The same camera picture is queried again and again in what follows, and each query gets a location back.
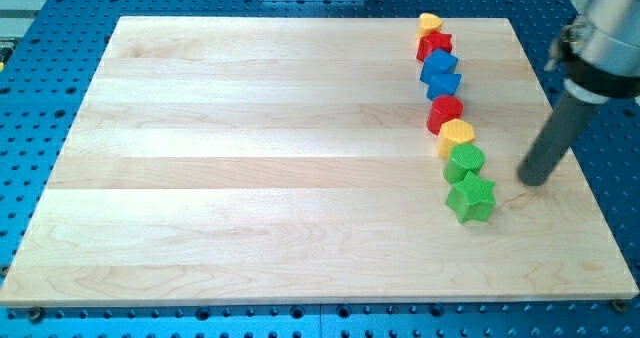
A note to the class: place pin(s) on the green cylinder block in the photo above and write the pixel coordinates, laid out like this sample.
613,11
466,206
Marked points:
463,158

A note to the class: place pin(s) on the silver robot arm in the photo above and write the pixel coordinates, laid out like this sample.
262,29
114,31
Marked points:
599,49

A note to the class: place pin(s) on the red star block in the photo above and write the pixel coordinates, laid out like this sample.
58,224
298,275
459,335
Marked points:
433,41

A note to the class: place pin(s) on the green star block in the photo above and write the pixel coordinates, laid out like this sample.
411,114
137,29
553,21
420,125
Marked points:
472,198

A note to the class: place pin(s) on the wooden board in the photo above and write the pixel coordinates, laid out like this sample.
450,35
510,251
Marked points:
219,160

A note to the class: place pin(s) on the red cylinder block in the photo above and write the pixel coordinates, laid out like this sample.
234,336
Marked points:
443,109

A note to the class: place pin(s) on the yellow hexagon block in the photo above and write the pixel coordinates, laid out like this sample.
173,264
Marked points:
453,133

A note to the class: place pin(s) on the blue triangle block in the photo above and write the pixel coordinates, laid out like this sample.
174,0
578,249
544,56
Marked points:
443,84

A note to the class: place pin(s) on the blue cube block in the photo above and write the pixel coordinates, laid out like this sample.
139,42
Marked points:
437,62

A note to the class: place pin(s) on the yellow heart block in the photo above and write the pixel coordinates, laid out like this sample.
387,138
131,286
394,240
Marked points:
428,23

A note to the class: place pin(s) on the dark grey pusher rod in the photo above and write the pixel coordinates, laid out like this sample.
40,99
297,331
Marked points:
569,118

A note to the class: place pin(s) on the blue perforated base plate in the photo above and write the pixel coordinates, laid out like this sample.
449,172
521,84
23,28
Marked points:
46,78

